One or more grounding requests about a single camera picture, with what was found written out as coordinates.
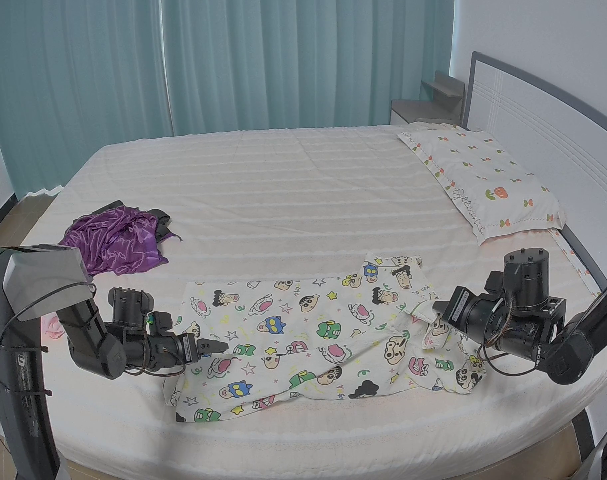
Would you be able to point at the white printed pyjama top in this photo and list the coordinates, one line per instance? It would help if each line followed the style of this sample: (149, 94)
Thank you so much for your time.
(308, 328)

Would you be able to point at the pink garment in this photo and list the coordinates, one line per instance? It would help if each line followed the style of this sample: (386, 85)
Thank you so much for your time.
(53, 328)

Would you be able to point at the blue-green curtain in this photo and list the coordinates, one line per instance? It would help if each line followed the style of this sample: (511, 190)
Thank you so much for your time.
(73, 68)
(308, 43)

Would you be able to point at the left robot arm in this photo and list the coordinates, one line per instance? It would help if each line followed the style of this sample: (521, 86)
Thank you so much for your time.
(23, 368)

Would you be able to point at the black garment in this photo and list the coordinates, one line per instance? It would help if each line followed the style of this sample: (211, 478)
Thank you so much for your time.
(161, 223)

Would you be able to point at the bed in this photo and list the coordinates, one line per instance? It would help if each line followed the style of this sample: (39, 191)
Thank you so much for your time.
(283, 193)

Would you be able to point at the white printed pillow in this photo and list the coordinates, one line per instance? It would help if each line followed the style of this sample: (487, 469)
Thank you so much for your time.
(483, 178)

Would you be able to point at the purple garment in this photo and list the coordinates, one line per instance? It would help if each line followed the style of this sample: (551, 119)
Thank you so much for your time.
(113, 243)

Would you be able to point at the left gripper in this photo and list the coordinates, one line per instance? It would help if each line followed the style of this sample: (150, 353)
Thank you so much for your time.
(183, 349)

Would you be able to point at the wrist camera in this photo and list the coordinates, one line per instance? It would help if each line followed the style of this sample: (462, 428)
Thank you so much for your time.
(494, 284)
(163, 322)

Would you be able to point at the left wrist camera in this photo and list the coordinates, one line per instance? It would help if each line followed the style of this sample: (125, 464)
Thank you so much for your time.
(163, 322)

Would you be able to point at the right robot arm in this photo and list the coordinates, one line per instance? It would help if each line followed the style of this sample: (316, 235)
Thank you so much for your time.
(528, 278)

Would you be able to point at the grey bedside table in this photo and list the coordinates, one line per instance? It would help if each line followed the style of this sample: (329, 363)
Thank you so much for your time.
(418, 110)

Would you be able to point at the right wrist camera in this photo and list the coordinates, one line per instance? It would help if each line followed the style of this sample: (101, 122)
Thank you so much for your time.
(494, 284)

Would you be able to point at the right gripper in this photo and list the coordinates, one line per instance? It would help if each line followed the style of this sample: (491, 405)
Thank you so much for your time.
(471, 313)

